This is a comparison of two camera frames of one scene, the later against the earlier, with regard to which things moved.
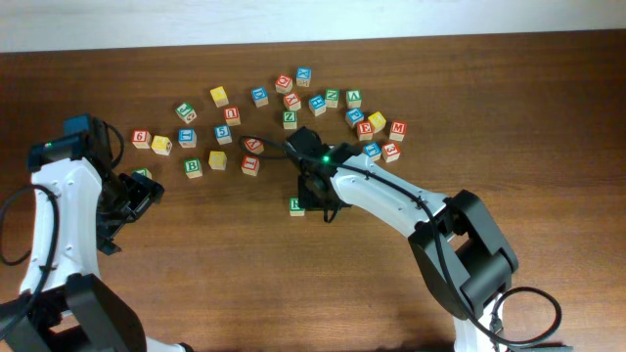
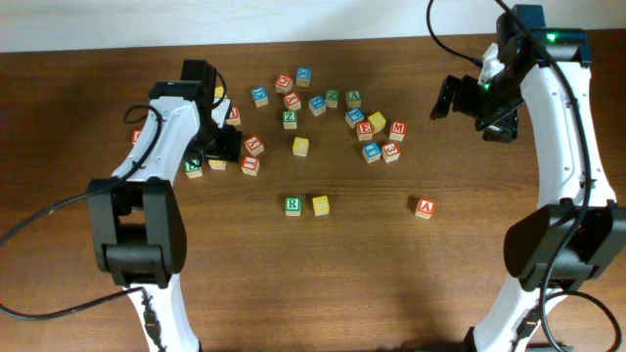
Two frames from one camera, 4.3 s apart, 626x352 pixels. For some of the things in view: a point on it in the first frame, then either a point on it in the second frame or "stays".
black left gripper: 135,197 -> 225,145
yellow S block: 217,159 stays
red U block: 232,115 stays
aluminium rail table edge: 542,349 stays
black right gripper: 309,198 -> 502,125
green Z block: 290,119 stays
